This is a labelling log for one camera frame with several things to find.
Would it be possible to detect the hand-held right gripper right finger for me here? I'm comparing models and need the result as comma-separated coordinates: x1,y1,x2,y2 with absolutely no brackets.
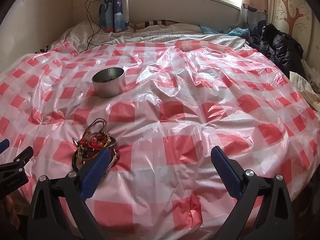
211,146,295,240

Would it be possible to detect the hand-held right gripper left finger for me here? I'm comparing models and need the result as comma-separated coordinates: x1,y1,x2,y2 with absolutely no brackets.
27,147,111,240

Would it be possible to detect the pile of beaded bracelets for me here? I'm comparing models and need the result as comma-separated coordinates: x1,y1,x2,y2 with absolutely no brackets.
72,119,119,174

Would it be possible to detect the silver bangle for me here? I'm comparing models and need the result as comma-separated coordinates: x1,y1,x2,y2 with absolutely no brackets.
106,136,118,173

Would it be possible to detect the round metal tin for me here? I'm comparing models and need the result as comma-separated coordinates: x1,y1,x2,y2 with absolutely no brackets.
92,67,127,98

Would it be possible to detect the red checkered plastic sheet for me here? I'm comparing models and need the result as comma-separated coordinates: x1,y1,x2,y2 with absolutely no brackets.
0,40,320,240

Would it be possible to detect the dark patterned cloth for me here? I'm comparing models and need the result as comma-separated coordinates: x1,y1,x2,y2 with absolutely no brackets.
34,44,52,54

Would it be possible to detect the white printed paper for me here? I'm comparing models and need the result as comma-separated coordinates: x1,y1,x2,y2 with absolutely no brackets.
289,71,313,93

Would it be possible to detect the cream cloth bag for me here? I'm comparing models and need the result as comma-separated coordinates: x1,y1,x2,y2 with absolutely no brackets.
301,59,320,110

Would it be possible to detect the black puffer jacket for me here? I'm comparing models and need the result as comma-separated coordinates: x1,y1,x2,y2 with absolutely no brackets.
246,21,304,75

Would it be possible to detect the blue plastic bag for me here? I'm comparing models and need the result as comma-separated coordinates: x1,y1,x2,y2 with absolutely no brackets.
200,25,250,38

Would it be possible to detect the white grid duvet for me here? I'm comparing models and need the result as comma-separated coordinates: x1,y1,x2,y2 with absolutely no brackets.
50,20,250,54

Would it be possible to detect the striped pillow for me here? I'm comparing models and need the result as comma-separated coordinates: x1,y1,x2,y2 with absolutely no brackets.
130,19,180,30

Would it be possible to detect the blue cartoon curtain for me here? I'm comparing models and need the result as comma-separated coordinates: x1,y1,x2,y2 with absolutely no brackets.
98,0,130,33

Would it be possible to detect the white cartoon curtain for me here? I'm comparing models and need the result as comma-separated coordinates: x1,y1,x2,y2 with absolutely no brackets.
237,0,269,30

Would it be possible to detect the black charger cable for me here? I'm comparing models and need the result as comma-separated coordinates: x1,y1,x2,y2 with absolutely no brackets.
84,0,103,53

